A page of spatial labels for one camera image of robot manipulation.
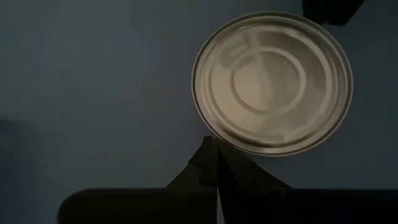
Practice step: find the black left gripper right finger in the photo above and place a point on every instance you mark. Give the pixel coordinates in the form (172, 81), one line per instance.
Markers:
(239, 177)

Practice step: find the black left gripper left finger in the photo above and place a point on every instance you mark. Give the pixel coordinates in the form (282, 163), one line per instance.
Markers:
(199, 174)

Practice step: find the green white label seafood can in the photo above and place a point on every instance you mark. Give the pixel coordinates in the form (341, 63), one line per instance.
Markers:
(270, 84)

